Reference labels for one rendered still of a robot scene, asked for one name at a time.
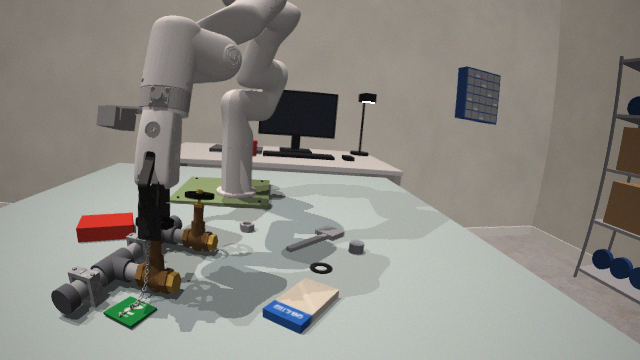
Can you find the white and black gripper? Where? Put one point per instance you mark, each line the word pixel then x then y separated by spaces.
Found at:
pixel 159 149

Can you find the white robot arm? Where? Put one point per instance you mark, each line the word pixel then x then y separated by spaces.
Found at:
pixel 178 47

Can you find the grey hex nut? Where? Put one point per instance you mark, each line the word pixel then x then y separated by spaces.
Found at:
pixel 249 227

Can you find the red rectangular block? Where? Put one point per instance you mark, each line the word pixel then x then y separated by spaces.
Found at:
pixel 104 227

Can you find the black rubber ring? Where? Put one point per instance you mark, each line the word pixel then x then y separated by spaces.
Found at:
pixel 328 270

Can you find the dark grey cylinder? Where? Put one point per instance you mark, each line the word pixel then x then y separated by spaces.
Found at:
pixel 356 247

